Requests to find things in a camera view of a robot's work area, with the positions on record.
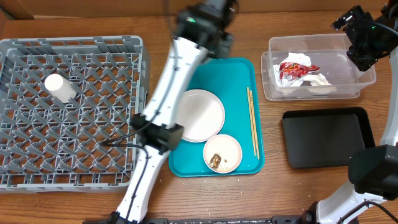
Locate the white cup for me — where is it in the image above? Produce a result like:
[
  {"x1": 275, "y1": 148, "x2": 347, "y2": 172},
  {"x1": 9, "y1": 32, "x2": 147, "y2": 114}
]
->
[{"x1": 44, "y1": 73, "x2": 77, "y2": 103}]

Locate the small pink plate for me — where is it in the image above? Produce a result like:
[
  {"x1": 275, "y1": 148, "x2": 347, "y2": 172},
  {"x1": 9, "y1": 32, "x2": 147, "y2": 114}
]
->
[{"x1": 203, "y1": 134, "x2": 243, "y2": 174}]

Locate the black rectangular tray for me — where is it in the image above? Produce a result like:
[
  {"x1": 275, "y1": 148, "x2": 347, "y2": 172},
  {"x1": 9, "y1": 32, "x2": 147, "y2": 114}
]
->
[{"x1": 282, "y1": 107, "x2": 376, "y2": 169}]

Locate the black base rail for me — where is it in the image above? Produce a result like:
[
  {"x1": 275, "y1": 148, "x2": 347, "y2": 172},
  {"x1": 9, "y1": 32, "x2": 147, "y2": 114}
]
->
[{"x1": 82, "y1": 214, "x2": 312, "y2": 224}]

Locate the grey dishwasher rack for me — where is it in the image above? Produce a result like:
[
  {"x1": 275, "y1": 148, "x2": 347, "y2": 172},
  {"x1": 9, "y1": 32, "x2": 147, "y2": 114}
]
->
[{"x1": 1, "y1": 35, "x2": 150, "y2": 194}]

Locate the white napkin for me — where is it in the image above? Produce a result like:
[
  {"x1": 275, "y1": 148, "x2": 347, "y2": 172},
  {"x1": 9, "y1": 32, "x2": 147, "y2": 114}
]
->
[
  {"x1": 303, "y1": 73, "x2": 331, "y2": 86},
  {"x1": 272, "y1": 53, "x2": 312, "y2": 87}
]

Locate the large white plate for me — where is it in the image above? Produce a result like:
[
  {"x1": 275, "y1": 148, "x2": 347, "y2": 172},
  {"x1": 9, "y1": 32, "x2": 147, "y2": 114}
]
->
[{"x1": 175, "y1": 89, "x2": 225, "y2": 142}]

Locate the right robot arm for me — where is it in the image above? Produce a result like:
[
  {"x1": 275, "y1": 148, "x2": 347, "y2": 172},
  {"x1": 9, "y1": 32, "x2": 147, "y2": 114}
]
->
[{"x1": 293, "y1": 0, "x2": 397, "y2": 224}]

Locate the red snack wrapper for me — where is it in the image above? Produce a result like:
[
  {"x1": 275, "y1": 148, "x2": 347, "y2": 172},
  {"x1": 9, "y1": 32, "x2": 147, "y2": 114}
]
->
[{"x1": 279, "y1": 62, "x2": 320, "y2": 81}]

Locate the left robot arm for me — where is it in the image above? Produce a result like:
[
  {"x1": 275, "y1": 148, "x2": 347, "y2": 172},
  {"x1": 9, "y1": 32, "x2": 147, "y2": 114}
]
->
[{"x1": 101, "y1": 0, "x2": 239, "y2": 223}]

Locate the clear plastic waste bin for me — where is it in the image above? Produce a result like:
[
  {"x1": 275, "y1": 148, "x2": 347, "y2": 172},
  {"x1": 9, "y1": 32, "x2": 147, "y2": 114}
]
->
[{"x1": 261, "y1": 34, "x2": 376, "y2": 101}]

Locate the brown food scrap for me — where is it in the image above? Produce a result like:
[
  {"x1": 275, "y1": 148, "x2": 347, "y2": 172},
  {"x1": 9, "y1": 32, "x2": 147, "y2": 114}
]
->
[{"x1": 210, "y1": 154, "x2": 221, "y2": 169}]

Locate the teal serving tray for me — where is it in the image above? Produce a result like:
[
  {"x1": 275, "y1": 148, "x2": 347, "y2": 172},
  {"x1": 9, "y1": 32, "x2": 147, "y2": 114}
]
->
[{"x1": 169, "y1": 58, "x2": 265, "y2": 177}]

